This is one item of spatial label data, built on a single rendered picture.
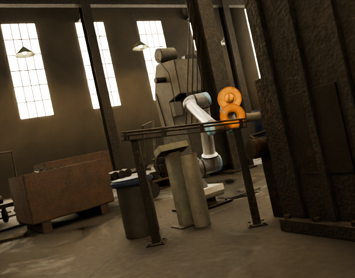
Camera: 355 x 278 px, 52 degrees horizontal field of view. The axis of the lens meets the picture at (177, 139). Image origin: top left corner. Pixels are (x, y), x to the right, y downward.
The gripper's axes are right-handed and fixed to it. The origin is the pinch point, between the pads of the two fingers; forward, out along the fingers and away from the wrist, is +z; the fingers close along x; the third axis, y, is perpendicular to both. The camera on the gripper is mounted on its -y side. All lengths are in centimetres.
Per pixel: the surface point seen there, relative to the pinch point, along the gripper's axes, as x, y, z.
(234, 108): 0.4, -12.4, 8.4
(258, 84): 13.4, -9.2, 30.8
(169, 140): -61, 84, -353
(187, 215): -44, -67, -47
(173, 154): -45, -23, -33
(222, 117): -8.1, -15.9, 6.8
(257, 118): 12.4, -21.5, 7.5
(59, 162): -225, 65, -286
